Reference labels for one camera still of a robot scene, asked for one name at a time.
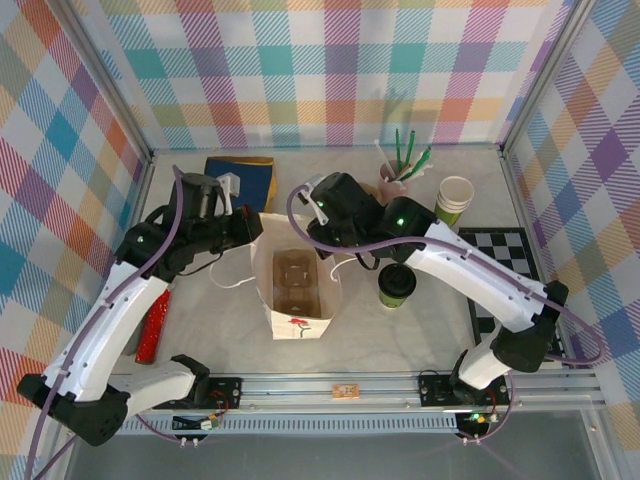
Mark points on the blue napkin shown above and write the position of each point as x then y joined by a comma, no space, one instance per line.
255,185

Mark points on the brown pulp cup carrier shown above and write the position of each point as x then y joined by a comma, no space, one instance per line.
295,280

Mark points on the green white paper cup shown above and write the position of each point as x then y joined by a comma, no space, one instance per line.
392,301
447,217
456,190
454,203

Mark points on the white flower-print paper bag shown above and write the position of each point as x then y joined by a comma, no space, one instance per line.
300,327

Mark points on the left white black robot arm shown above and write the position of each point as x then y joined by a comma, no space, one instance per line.
125,320

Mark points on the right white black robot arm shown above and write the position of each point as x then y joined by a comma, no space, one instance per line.
465,280

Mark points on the pink metal bucket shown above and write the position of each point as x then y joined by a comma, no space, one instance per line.
392,187

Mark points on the white paper-wrapped straw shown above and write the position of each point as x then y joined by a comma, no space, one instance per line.
384,155

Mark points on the green plastic straw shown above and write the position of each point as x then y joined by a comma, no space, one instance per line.
399,150
410,150

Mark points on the green white wrapped straw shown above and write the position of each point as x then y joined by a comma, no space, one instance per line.
417,171
422,156

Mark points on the yellow napkin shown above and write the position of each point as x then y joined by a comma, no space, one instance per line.
273,185

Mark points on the cardboard napkin box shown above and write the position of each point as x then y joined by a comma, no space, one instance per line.
255,160

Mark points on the black white chessboard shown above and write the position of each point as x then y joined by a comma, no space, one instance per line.
510,245

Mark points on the small orange label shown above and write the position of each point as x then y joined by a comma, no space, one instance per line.
345,391

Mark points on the small black control board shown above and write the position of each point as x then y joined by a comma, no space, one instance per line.
475,419
192,423

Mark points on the aluminium frame post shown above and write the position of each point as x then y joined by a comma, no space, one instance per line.
545,75
107,85

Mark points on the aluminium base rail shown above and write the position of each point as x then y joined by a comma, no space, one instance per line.
310,385

